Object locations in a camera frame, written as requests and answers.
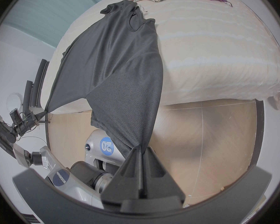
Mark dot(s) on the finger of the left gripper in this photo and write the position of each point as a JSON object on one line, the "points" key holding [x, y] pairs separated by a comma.
{"points": [[40, 114], [43, 121]]}

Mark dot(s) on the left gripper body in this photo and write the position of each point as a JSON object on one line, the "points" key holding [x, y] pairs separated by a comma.
{"points": [[29, 121]]}

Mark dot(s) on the bed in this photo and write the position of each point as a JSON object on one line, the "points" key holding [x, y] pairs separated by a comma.
{"points": [[212, 55]]}

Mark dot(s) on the black T-shirt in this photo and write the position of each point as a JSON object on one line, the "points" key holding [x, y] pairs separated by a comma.
{"points": [[114, 66]]}

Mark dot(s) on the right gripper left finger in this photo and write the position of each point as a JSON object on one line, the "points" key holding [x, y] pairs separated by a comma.
{"points": [[128, 183]]}

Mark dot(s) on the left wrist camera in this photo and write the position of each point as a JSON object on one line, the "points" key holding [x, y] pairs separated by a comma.
{"points": [[14, 115]]}

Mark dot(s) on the blue-green curtain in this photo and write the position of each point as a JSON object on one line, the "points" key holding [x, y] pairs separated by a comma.
{"points": [[56, 13]]}

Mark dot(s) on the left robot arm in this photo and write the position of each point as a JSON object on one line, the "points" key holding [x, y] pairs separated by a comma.
{"points": [[81, 171]]}

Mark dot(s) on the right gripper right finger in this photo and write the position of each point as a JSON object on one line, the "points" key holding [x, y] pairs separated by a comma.
{"points": [[158, 183]]}

